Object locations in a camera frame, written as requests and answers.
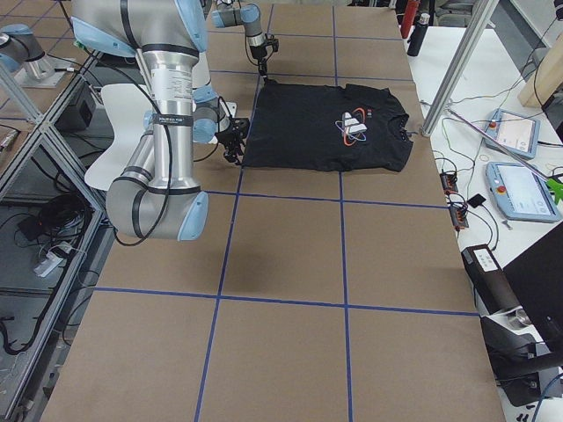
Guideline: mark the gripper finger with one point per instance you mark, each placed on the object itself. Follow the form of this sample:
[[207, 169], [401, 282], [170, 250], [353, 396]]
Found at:
[[229, 156], [238, 154], [263, 71]]

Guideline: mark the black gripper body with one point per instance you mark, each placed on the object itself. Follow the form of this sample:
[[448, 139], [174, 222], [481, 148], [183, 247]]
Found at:
[[230, 140], [258, 51]]

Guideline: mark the black printed t-shirt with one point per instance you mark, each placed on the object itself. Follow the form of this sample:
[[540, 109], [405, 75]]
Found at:
[[328, 128]]

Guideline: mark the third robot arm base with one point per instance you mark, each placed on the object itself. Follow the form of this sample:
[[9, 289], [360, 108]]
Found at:
[[23, 56]]

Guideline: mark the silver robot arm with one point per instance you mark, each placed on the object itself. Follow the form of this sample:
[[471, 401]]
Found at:
[[157, 195], [234, 13]]

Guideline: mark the red bottle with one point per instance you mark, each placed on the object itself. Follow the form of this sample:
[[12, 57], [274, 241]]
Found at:
[[408, 17]]

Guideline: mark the black power adapter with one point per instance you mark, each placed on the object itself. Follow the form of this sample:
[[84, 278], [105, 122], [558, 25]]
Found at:
[[78, 112]]

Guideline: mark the black water bottle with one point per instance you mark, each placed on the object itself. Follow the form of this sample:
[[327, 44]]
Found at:
[[418, 35]]

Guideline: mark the white power strip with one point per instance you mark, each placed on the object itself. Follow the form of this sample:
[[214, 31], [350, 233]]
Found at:
[[55, 256]]

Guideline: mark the orange terminal block far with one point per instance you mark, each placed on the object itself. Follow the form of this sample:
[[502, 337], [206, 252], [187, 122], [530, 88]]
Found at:
[[449, 182]]

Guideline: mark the far teach pendant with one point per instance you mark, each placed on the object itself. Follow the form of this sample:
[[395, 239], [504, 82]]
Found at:
[[514, 131]]

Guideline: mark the teach pendant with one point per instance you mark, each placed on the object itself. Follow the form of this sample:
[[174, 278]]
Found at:
[[514, 131], [519, 194]]

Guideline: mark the near teach pendant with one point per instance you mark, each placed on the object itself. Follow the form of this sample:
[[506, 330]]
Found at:
[[519, 194]]

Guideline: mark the black box device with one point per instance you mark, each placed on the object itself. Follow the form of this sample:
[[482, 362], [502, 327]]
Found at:
[[489, 279]]

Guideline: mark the metal reacher grabber tool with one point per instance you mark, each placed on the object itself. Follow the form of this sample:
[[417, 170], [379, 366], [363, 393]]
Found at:
[[553, 184]]

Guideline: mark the black monitor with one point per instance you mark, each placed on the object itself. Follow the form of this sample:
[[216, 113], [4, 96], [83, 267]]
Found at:
[[535, 277]]

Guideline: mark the aluminium frame post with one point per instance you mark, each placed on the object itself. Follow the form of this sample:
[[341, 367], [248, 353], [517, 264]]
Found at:
[[482, 13]]

